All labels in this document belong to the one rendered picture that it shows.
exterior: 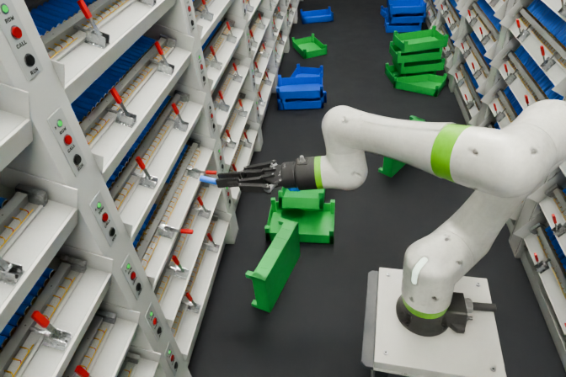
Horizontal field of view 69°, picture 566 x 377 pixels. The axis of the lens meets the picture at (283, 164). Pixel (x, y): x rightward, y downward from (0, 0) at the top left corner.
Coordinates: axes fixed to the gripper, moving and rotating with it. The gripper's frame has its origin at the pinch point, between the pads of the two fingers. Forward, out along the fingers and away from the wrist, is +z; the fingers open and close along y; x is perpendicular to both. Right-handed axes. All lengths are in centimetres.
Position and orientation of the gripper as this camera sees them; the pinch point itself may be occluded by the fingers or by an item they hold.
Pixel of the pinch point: (228, 179)
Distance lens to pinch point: 123.0
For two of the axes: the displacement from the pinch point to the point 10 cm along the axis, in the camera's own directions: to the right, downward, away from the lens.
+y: -1.2, 6.2, -7.7
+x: 2.0, 7.8, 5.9
